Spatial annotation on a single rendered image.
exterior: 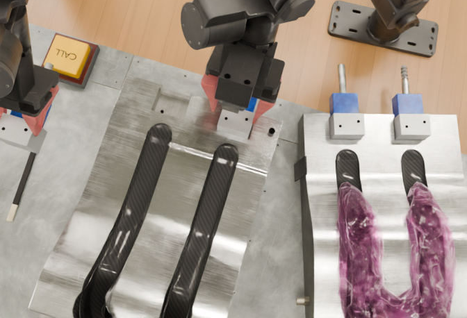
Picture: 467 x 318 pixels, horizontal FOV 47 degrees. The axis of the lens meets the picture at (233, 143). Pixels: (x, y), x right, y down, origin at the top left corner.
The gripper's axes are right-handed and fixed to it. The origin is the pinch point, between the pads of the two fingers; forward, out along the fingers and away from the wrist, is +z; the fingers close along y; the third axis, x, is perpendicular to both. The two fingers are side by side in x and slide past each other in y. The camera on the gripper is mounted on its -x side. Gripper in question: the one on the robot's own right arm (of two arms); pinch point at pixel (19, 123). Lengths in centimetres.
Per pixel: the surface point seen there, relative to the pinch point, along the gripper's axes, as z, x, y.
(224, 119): -1.9, 10.7, 27.5
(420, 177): 3, 16, 60
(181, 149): 3.4, 7.0, 22.3
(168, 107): 2.5, 14.0, 17.8
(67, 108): 9.8, 13.9, 0.1
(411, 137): -1, 20, 57
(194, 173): 4.9, 4.4, 25.3
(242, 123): -2.1, 11.0, 30.3
